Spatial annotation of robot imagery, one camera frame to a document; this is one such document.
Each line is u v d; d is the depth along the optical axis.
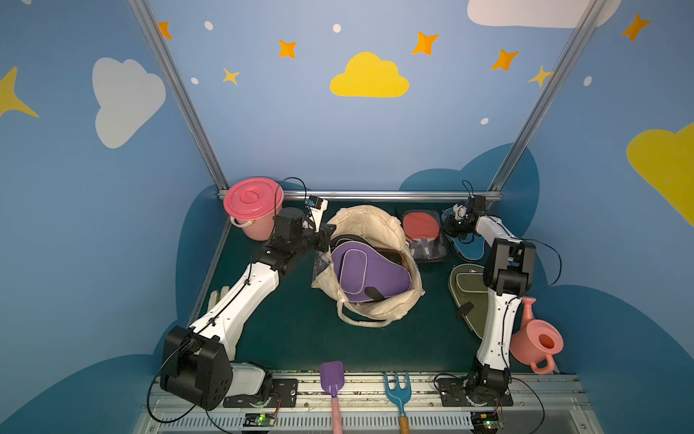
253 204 0.95
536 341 0.73
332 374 0.77
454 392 0.74
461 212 1.00
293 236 0.61
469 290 0.93
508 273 0.63
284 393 0.75
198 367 0.40
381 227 0.82
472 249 0.89
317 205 0.68
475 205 0.91
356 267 0.87
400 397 0.73
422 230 1.12
